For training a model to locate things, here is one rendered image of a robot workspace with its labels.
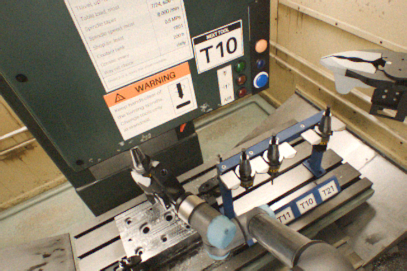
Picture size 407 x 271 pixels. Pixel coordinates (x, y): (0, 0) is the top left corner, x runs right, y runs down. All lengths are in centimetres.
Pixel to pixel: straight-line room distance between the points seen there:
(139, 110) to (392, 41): 102
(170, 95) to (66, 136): 19
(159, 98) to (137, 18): 15
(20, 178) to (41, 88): 153
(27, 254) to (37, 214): 37
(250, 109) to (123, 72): 172
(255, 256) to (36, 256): 109
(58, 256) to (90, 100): 130
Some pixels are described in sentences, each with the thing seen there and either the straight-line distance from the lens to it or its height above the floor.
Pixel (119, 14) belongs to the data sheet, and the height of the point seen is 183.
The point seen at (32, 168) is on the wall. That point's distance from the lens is 195.
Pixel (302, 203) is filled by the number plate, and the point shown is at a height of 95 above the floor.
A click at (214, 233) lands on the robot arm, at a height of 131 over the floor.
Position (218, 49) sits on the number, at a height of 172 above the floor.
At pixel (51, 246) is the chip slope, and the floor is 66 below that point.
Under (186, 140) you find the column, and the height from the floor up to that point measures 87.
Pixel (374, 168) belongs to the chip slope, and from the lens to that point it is 156.
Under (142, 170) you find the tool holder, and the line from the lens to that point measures 89.
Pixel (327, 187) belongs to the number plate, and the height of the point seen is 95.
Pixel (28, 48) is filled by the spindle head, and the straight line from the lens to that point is 46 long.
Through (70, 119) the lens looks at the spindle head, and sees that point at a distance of 52.
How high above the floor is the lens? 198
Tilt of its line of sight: 44 degrees down
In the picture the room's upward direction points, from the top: 12 degrees counter-clockwise
